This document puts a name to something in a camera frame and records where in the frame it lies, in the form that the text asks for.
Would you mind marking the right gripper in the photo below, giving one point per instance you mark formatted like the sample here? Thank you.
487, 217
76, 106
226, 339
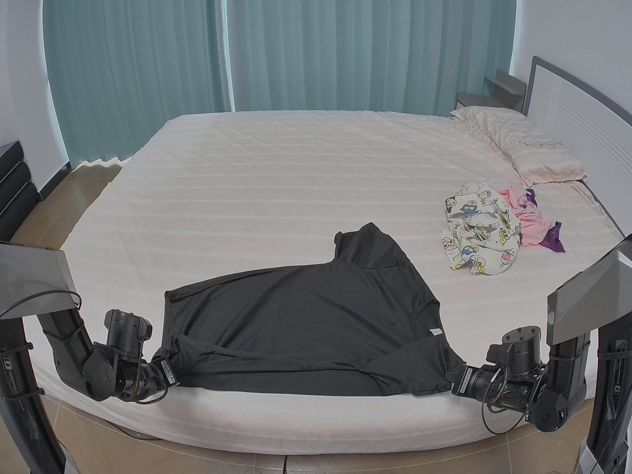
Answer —
474, 380

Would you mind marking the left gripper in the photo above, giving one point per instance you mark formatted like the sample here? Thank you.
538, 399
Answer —
167, 371

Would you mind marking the black T-shirt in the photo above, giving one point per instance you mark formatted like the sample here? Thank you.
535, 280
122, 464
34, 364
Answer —
306, 314

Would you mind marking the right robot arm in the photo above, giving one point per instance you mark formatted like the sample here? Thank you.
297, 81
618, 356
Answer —
587, 304

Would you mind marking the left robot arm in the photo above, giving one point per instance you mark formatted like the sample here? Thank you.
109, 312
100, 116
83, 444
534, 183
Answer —
29, 274

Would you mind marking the white printed pyjama garment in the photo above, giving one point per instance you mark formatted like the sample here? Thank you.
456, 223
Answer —
481, 245

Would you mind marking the purple garment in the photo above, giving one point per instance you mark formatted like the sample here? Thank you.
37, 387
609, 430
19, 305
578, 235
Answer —
555, 240

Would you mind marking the pink garment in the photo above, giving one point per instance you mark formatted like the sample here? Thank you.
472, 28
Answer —
535, 227

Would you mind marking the bed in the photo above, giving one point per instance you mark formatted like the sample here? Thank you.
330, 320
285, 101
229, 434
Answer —
296, 190

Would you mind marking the black chest of drawers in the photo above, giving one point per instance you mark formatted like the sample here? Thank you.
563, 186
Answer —
15, 180

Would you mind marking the pale pink pillow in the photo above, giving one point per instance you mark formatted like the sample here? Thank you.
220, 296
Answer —
523, 141

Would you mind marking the grey bedside table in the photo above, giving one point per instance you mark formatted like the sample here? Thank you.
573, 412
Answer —
474, 99

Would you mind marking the blue-green curtain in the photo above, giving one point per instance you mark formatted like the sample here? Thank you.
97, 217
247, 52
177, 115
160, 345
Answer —
133, 67
370, 42

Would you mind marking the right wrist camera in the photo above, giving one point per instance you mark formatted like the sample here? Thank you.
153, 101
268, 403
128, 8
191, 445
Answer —
495, 353

